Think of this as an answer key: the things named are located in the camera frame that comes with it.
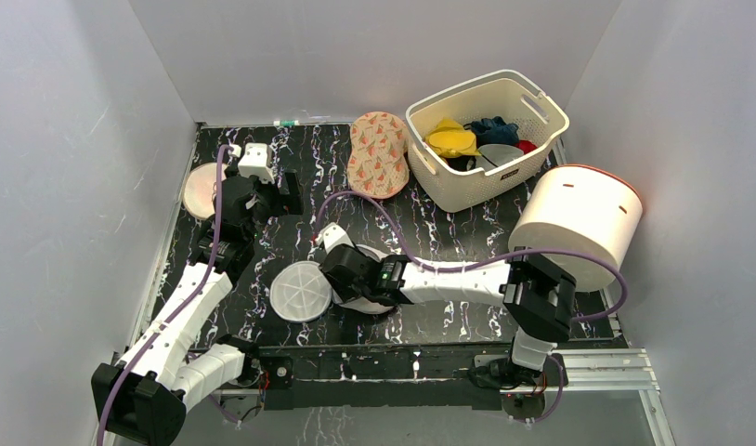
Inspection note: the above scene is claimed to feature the cream perforated laundry basket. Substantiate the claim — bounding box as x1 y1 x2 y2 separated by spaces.
405 70 570 213

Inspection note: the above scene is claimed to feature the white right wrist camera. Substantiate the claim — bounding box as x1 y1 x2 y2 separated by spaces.
315 223 355 254

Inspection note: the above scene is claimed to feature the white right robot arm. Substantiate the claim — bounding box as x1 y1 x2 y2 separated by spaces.
319 244 576 385

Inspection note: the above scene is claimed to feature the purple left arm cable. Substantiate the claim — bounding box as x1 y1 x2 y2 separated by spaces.
96 144 241 446

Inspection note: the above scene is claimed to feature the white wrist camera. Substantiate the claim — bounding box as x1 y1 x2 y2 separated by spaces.
315 223 355 254
237 142 275 184

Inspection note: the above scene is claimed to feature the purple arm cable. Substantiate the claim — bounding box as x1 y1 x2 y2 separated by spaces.
96 144 241 446
313 190 629 325

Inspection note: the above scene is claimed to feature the white cylindrical drum container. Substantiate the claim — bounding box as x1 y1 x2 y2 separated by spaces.
508 164 644 269

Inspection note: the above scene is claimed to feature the floral padded laundry bag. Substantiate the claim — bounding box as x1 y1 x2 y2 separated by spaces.
346 111 410 200

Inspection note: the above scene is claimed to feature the yellow bra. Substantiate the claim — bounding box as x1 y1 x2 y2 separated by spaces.
424 118 479 159

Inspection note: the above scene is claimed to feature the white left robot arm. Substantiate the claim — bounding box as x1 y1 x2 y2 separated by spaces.
91 170 304 445

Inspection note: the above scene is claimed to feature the clothes pile in basket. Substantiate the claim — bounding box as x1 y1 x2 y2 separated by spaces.
444 116 537 172

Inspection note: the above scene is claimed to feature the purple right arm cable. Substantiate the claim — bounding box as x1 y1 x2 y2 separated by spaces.
313 190 629 325

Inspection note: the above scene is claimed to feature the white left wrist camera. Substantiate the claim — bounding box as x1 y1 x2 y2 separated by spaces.
237 142 275 184

